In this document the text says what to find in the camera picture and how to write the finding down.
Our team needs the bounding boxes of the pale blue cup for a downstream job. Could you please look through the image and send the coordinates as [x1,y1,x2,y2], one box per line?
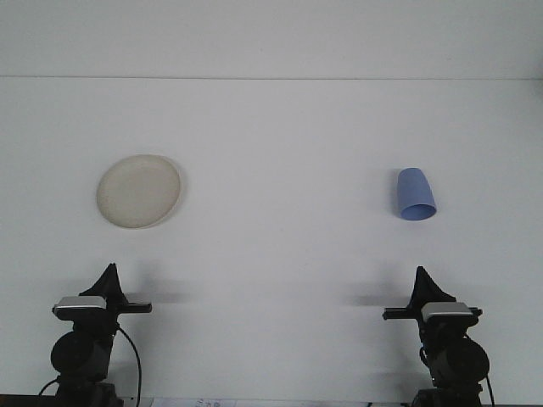
[395,167,438,222]

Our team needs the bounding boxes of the pale round plate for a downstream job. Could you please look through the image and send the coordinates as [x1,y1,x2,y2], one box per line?
[95,153,184,231]

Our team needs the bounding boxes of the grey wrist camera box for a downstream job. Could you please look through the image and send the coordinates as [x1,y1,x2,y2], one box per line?
[421,301,475,327]
[52,296,107,321]

